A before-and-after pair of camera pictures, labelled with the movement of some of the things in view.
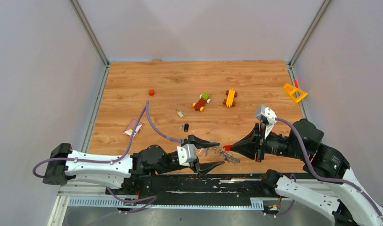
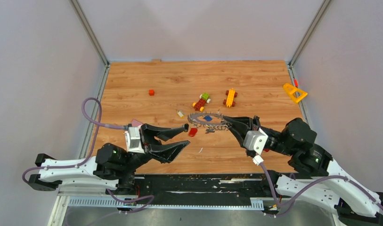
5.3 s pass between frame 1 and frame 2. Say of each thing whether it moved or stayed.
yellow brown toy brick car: stayed
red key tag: moved
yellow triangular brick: stayed
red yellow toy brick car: stayed
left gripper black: moved
